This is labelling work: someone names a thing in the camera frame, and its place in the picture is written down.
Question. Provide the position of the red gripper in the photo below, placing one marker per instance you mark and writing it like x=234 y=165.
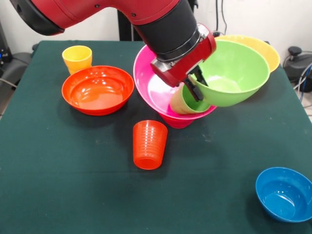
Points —
x=190 y=63

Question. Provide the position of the green cup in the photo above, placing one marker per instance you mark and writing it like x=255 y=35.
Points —
x=180 y=104

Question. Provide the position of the light green bowl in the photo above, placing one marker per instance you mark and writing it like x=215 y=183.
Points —
x=234 y=73

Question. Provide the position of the large pink bowl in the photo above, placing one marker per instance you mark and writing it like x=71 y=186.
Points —
x=146 y=78

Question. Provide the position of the large orange bowl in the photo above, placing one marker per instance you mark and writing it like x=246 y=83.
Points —
x=265 y=51

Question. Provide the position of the orange-red ribbed cup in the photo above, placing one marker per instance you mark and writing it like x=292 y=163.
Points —
x=150 y=146

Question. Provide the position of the small dark blue bowl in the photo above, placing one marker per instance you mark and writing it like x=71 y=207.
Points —
x=282 y=195

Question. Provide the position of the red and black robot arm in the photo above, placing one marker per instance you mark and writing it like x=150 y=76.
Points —
x=158 y=24

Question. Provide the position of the red shallow bowl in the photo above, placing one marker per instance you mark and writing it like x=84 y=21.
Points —
x=97 y=93

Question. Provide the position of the yellow cup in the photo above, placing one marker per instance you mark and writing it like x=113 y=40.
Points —
x=76 y=61

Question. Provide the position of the dark green tablecloth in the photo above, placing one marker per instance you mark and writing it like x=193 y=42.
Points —
x=97 y=195

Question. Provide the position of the black equipment box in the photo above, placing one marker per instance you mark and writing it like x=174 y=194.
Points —
x=3 y=48

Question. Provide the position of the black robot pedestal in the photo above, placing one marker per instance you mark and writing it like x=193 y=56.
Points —
x=125 y=29

